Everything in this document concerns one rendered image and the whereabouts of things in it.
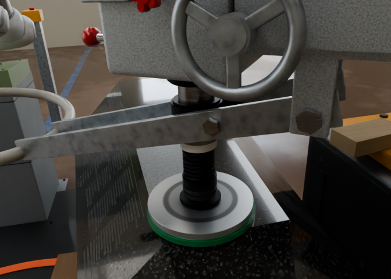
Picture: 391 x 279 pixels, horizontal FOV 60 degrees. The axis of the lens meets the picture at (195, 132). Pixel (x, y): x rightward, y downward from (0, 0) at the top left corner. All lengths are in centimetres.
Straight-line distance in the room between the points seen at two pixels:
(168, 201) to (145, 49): 33
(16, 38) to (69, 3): 591
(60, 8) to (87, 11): 53
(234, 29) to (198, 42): 9
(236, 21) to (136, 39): 18
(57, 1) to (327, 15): 758
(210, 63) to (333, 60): 15
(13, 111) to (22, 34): 39
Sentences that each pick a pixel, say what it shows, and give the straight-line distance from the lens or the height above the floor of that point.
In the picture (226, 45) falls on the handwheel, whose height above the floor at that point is 119.
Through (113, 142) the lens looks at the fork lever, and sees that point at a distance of 65.
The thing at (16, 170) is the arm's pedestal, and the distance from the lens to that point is 204.
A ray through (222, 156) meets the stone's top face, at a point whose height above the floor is 83.
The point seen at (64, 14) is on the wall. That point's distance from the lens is 788.
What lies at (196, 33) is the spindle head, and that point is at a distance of 44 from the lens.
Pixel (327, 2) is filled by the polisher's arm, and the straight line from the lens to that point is 41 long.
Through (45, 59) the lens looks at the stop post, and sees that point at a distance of 292.
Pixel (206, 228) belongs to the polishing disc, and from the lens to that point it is 62.
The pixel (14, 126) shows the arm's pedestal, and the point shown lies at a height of 61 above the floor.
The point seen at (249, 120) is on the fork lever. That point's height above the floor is 106.
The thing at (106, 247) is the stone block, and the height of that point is 72.
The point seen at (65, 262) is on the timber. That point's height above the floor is 14.
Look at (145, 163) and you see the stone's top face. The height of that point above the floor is 83.
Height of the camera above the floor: 126
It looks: 25 degrees down
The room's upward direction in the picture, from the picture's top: 2 degrees counter-clockwise
